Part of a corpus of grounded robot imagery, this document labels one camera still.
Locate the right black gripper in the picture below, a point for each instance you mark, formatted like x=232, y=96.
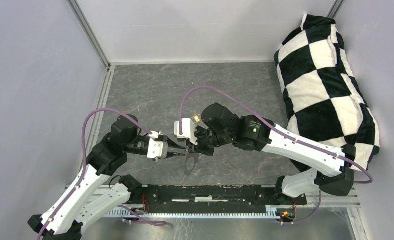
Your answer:
x=200, y=148

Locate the red wired circuit board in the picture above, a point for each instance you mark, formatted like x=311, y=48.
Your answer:
x=287, y=216

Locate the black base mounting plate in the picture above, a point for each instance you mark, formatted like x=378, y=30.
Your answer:
x=211, y=199

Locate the metal keyring plate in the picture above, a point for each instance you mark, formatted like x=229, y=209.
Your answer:
x=191, y=160

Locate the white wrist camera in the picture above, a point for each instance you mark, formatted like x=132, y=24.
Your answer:
x=157, y=146
x=185, y=130

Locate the yellow capped key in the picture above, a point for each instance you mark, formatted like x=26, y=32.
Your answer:
x=196, y=118

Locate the black white checkered blanket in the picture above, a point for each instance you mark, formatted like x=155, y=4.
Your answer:
x=322, y=98

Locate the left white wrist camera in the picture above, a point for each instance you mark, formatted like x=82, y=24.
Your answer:
x=157, y=146

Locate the aluminium frame rail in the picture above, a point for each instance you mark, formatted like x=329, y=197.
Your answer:
x=79, y=15

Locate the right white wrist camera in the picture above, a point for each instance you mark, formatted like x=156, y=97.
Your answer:
x=185, y=130

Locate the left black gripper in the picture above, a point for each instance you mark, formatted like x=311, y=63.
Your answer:
x=171, y=143

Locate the white slotted cable duct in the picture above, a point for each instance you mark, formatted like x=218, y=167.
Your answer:
x=270, y=213

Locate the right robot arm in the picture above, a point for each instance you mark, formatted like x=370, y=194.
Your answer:
x=327, y=172

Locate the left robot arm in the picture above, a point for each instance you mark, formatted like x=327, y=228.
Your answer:
x=72, y=214

